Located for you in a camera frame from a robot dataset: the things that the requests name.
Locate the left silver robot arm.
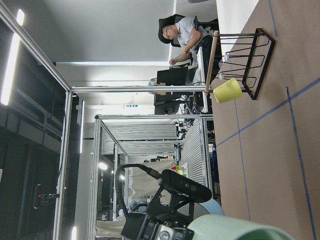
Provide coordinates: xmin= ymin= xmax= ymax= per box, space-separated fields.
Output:
xmin=121 ymin=187 xmax=224 ymax=240

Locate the yellow cup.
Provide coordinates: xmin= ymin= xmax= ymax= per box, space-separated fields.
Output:
xmin=213 ymin=78 xmax=243 ymax=104

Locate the black computer monitor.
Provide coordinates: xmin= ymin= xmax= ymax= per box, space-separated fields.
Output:
xmin=156 ymin=66 xmax=198 ymax=86

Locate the black wire cup rack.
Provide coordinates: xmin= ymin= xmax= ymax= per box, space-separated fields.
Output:
xmin=208 ymin=28 xmax=276 ymax=100

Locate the seated man with glasses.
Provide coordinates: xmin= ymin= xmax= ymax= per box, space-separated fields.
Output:
xmin=158 ymin=16 xmax=213 ymax=68

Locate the pale green cup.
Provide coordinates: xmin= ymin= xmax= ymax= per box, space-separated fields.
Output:
xmin=188 ymin=214 xmax=292 ymax=240

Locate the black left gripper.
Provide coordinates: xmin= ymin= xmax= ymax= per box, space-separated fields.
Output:
xmin=120 ymin=186 xmax=200 ymax=240

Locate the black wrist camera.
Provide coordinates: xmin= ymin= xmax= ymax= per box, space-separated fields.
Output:
xmin=157 ymin=169 xmax=212 ymax=203

